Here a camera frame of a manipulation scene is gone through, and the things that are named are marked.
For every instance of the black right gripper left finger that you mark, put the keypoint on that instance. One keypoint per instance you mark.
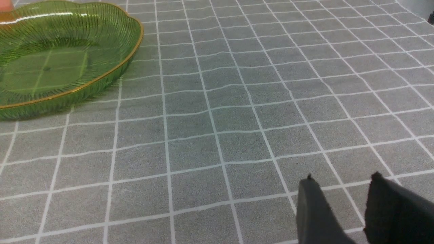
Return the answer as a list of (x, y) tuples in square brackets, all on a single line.
[(316, 223)]

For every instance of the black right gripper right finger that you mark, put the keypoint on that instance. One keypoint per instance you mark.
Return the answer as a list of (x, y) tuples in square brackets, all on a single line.
[(396, 215)]

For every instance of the grey checked tablecloth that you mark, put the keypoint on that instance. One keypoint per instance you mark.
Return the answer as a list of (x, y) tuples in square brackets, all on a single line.
[(226, 106)]

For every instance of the green glass leaf plate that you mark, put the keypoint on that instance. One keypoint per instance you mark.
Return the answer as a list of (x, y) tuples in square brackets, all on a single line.
[(57, 53)]

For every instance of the orange foam cube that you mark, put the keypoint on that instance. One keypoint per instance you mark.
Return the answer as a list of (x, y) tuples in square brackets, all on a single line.
[(6, 9)]

